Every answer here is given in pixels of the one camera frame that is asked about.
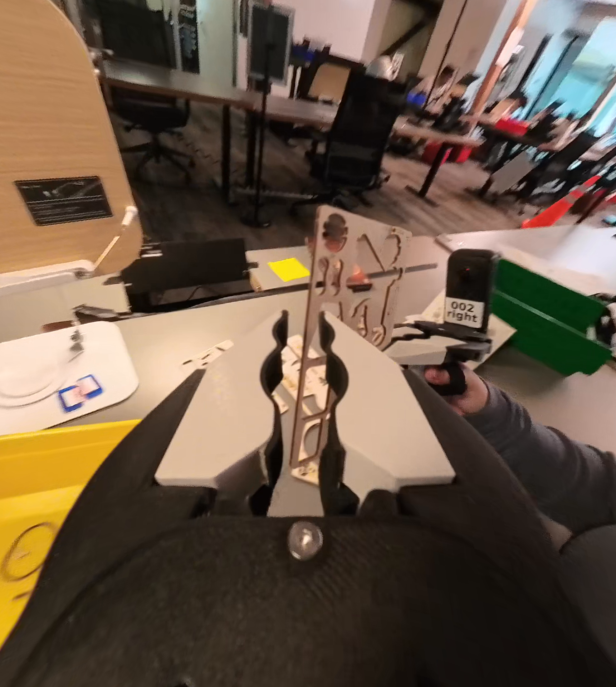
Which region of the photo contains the screen on floor stand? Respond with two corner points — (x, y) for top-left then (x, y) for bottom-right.
(239, 1), (296, 227)

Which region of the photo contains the wooden panel with black label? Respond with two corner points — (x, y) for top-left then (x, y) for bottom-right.
(0, 0), (144, 281)

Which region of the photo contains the orange traffic cone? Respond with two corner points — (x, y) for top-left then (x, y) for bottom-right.
(522, 175), (605, 230)

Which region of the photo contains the black mesh office chair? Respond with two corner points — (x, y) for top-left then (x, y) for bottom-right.
(307, 67), (401, 209)

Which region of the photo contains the black box with white label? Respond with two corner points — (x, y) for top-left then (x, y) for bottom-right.
(119, 238), (251, 313)

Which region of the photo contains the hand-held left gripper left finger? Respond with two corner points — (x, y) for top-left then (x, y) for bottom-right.
(155, 310), (289, 490)

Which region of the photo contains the laser-cut wooden parts sheet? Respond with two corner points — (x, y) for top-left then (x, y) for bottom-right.
(289, 204), (414, 485)
(181, 340), (235, 370)
(273, 334), (336, 415)

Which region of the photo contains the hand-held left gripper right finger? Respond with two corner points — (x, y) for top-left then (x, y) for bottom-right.
(318, 311), (457, 511)

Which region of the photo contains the metal ruler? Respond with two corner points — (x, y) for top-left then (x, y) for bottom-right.
(364, 262), (439, 278)

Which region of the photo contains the yellow sticky note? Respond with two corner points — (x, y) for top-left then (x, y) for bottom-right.
(267, 258), (312, 283)

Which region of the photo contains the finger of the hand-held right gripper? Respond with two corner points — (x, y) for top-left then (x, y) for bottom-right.
(385, 341), (447, 369)

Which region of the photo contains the green plastic bin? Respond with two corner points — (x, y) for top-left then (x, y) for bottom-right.
(492, 258), (616, 376)

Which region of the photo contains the white stand frame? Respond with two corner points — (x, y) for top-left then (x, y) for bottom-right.
(0, 260), (97, 296)

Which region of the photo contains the person's right forearm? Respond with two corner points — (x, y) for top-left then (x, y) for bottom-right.
(463, 378), (616, 537)

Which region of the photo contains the long dark office table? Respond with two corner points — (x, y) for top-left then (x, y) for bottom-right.
(99, 58), (485, 206)

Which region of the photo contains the person's right hand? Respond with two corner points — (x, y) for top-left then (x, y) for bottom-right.
(424, 363), (489, 417)

